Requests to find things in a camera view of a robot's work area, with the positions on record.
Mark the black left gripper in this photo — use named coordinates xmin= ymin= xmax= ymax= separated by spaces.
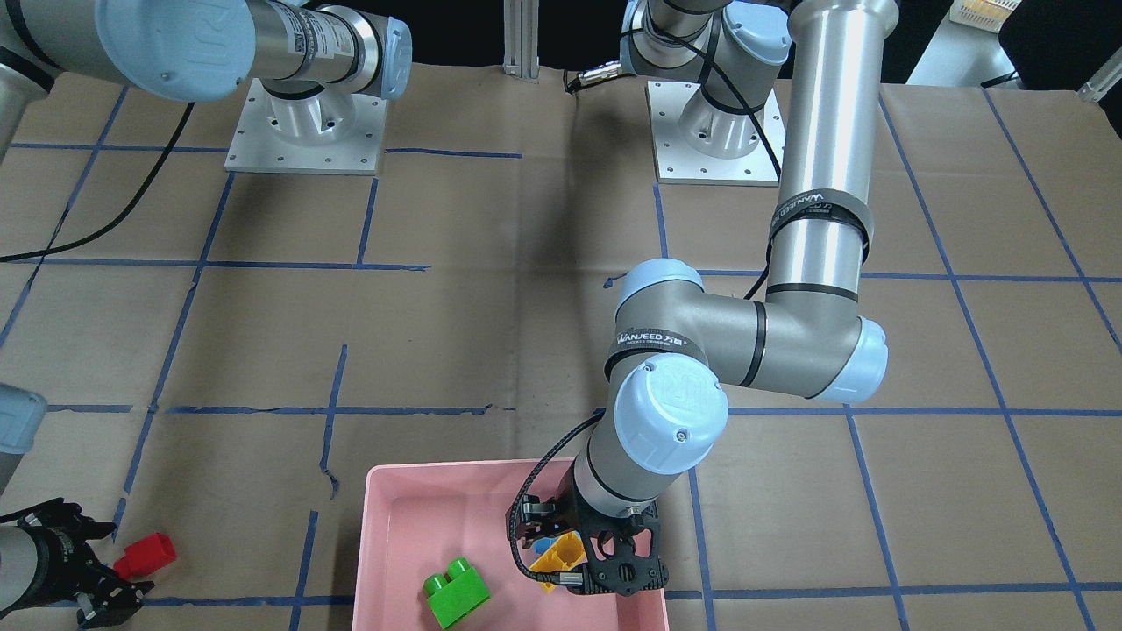
xmin=513 ymin=472 xmax=606 ymax=549

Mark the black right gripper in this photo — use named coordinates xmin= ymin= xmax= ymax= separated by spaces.
xmin=1 ymin=499 xmax=146 ymax=630

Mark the yellow building block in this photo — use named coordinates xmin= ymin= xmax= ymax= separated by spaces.
xmin=528 ymin=531 xmax=586 ymax=574

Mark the red building block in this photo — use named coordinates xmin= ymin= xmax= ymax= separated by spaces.
xmin=112 ymin=532 xmax=180 ymax=582

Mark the green building block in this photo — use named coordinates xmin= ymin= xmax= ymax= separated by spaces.
xmin=422 ymin=557 xmax=493 ymax=630

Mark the blue building block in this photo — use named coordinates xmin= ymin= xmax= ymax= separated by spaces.
xmin=532 ymin=536 xmax=558 ymax=557

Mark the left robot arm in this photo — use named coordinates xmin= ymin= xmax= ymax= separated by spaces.
xmin=505 ymin=1 xmax=901 ymax=551

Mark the pink plastic box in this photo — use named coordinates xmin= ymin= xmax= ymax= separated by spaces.
xmin=352 ymin=459 xmax=669 ymax=630

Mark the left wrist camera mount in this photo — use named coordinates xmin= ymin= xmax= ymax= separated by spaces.
xmin=565 ymin=502 xmax=670 ymax=598

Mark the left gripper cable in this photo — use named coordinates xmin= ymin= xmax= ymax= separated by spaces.
xmin=507 ymin=410 xmax=606 ymax=586

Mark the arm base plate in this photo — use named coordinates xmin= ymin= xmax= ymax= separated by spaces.
xmin=224 ymin=79 xmax=390 ymax=176
xmin=646 ymin=81 xmax=785 ymax=188

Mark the aluminium frame post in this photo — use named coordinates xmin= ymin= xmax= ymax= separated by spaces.
xmin=502 ymin=0 xmax=540 ymax=83

